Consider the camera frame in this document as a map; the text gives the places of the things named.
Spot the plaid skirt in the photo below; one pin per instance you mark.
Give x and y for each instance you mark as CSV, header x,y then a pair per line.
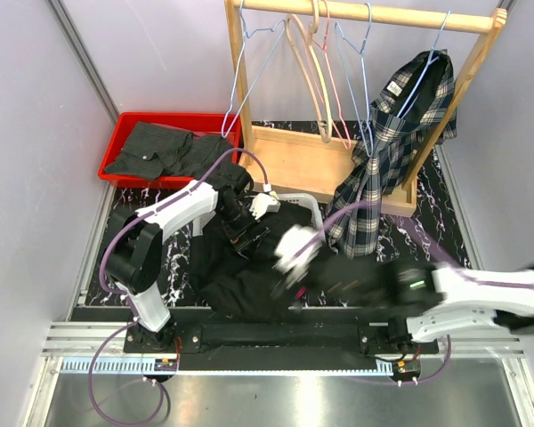
x,y
383,153

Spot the magenta skirt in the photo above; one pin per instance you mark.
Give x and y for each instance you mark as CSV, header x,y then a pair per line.
x,y
299,297

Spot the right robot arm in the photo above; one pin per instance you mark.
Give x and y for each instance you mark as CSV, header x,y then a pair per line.
x,y
425,301

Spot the light blue wire hanger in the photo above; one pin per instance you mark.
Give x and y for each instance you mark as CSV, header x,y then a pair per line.
x,y
257,42

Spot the dark grey garment in bin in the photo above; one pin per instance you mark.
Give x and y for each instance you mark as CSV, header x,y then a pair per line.
x,y
152,151

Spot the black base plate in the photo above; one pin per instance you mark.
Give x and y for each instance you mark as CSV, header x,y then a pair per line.
x,y
323,341

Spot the blue hanger of plaid skirt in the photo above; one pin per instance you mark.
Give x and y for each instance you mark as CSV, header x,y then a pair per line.
x,y
411,98

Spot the pink wire hanger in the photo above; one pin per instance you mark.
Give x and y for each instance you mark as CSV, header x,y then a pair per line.
x,y
343,135

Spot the black skirt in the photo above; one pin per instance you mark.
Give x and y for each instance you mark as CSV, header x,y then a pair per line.
x,y
238,287

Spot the red plastic bin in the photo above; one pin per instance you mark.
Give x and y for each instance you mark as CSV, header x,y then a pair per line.
x,y
193,122

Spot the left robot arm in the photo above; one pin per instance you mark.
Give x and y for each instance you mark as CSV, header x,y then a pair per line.
x,y
132,250

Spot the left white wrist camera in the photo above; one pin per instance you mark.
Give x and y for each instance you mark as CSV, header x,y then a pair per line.
x,y
264,202

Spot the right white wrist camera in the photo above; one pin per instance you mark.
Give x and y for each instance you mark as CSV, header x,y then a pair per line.
x,y
297,248

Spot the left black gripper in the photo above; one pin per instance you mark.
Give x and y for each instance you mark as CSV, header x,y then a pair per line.
x,y
242,241

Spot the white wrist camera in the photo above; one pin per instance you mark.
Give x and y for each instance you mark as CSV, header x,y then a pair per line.
x,y
297,248
264,202

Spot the wooden clothes rack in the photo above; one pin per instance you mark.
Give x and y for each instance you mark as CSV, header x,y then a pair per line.
x,y
298,162

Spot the white plastic basket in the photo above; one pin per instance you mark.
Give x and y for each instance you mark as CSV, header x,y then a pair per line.
x,y
302,199

